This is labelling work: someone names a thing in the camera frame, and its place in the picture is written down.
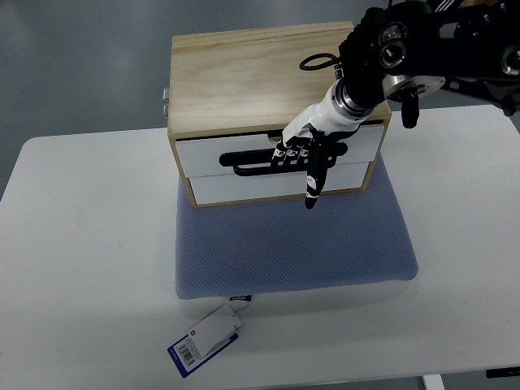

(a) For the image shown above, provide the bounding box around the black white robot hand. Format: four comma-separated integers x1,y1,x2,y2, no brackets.
271,79,374,210

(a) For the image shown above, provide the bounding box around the wooden drawer cabinet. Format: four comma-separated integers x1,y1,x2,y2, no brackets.
167,20,392,210

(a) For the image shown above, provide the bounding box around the white blue product tag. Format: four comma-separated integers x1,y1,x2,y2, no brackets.
167,304,242,379

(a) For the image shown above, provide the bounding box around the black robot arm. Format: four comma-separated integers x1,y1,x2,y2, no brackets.
299,1,519,128

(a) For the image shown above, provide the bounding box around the white drawer black handle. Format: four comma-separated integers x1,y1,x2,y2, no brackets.
175,124,384,177

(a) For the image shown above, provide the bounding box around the metal bracket behind cabinet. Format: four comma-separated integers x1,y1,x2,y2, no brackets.
162,88,169,119

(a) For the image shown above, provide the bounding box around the black table control panel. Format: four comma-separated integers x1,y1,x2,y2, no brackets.
486,366,520,379

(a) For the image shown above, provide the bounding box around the white table leg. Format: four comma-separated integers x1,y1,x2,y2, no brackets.
422,374,445,390

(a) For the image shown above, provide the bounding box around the blue mesh cushion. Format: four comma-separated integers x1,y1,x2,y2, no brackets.
175,162,418,300

